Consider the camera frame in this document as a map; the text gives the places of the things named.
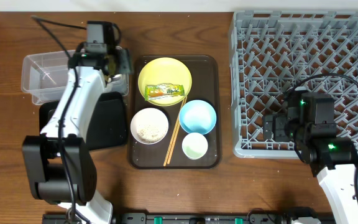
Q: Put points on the yellow plate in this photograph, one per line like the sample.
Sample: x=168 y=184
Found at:
x=165 y=71

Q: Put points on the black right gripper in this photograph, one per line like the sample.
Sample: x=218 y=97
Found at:
x=280 y=121

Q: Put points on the small white cup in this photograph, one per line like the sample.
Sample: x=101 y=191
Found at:
x=194 y=146

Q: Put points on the white bowl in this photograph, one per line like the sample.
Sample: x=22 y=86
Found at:
x=148 y=115

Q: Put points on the grey dishwasher rack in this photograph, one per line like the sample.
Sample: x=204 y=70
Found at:
x=271 y=51

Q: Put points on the green snack wrapper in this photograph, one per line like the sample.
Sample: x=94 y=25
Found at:
x=164 y=90

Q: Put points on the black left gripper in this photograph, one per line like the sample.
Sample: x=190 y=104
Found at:
x=117 y=65

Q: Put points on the pile of rice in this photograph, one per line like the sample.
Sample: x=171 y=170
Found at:
x=150 y=132

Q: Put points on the clear plastic waste bin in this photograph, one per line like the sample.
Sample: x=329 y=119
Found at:
x=47 y=77

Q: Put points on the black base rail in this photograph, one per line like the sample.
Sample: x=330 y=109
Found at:
x=256 y=215

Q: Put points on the black waste tray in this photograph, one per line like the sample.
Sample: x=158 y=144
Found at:
x=106 y=127

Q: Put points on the light blue bowl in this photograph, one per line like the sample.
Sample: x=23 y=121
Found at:
x=197 y=116

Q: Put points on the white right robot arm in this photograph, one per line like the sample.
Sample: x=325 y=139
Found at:
x=335 y=167

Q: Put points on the wooden chopstick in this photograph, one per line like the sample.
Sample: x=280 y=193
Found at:
x=172 y=141
x=182 y=104

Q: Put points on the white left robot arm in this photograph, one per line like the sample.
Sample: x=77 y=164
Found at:
x=59 y=167

